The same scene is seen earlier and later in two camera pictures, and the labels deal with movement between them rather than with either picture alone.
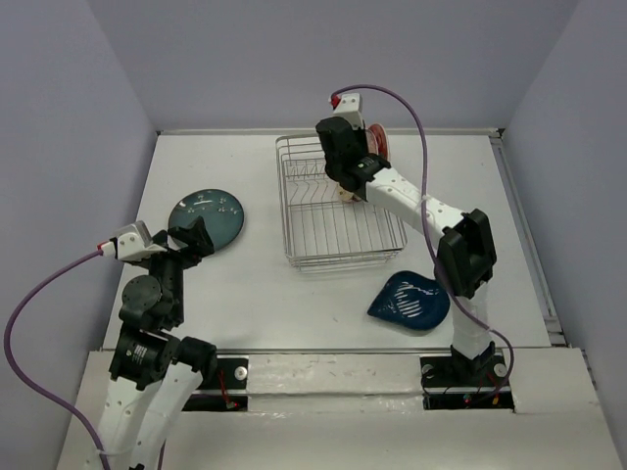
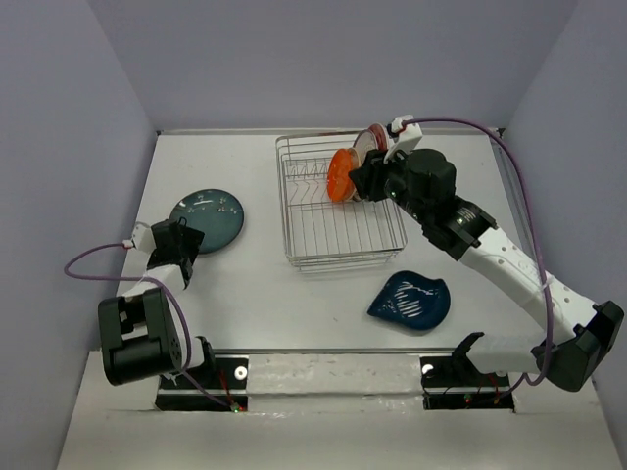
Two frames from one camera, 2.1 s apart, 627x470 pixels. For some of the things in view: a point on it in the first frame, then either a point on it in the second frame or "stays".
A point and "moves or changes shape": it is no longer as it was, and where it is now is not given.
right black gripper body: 361,138 to 396,188
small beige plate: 345,195 moves or changes shape
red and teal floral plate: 382,139 stays
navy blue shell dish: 412,300 stays
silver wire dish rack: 326,230 stays
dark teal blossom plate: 220,211 stays
